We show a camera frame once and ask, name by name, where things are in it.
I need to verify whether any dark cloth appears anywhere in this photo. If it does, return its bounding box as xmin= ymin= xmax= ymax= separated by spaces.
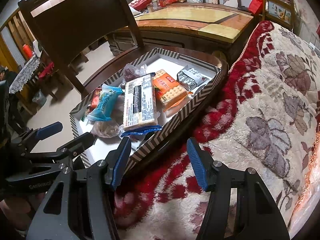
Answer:
xmin=0 ymin=66 xmax=23 ymax=136

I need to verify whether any red bottle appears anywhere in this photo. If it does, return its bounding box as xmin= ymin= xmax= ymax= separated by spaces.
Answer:
xmin=22 ymin=44 xmax=34 ymax=58

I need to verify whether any red gift box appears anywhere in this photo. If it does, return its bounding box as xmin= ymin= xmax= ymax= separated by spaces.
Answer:
xmin=129 ymin=0 xmax=152 ymax=12

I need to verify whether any pale cracker pack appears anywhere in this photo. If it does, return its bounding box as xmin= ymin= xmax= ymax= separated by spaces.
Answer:
xmin=121 ymin=73 xmax=163 ymax=138

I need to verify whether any wooden table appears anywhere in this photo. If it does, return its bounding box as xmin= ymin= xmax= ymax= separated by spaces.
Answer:
xmin=107 ymin=4 xmax=256 ymax=63

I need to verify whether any dark wooden chair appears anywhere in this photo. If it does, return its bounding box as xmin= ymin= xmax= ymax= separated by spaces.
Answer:
xmin=17 ymin=0 xmax=229 ymax=180

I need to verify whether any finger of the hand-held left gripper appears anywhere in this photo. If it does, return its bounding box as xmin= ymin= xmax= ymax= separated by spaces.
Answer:
xmin=56 ymin=132 xmax=95 ymax=161
xmin=34 ymin=121 xmax=64 ymax=143

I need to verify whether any chevron striped box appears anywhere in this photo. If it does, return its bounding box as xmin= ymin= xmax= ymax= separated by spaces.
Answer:
xmin=69 ymin=47 xmax=223 ymax=176

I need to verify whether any red snack packet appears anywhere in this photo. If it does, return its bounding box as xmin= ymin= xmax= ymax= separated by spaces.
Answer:
xmin=90 ymin=88 xmax=104 ymax=111

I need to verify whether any grey black snack packet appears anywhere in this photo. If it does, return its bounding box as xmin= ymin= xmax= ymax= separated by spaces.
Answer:
xmin=176 ymin=66 xmax=211 ymax=91

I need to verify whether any red gift bag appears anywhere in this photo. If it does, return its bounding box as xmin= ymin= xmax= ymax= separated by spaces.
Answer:
xmin=249 ymin=0 xmax=264 ymax=16

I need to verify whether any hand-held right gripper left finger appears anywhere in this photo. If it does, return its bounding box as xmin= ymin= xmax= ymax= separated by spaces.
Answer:
xmin=26 ymin=137 xmax=132 ymax=240

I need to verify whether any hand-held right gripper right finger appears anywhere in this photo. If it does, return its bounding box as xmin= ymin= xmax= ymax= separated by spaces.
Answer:
xmin=186 ymin=137 xmax=290 ymax=240

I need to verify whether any pink fringed cloth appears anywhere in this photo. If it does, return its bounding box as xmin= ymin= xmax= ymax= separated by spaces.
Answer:
xmin=292 ymin=130 xmax=320 ymax=221

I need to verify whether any orange cracker pack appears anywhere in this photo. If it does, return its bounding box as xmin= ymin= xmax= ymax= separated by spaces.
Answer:
xmin=152 ymin=69 xmax=194 ymax=113

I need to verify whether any floral fleece blanket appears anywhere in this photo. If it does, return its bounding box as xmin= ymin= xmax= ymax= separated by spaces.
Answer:
xmin=112 ymin=20 xmax=320 ymax=240

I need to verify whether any person's left forearm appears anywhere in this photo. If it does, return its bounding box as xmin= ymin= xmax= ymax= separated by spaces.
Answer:
xmin=0 ymin=195 xmax=33 ymax=233

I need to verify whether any clear zip bag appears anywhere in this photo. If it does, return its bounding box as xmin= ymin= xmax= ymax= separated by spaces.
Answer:
xmin=123 ymin=64 xmax=149 ymax=83

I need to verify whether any blue white snack packet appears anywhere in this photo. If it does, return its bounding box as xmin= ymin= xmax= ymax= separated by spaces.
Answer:
xmin=86 ymin=84 xmax=125 ymax=122

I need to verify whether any white lace cloth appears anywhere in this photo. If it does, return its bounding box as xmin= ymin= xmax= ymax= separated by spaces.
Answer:
xmin=9 ymin=55 xmax=41 ymax=95

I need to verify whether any clear bag of nuts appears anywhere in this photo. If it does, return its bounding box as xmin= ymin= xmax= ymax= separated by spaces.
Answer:
xmin=90 ymin=120 xmax=125 ymax=139

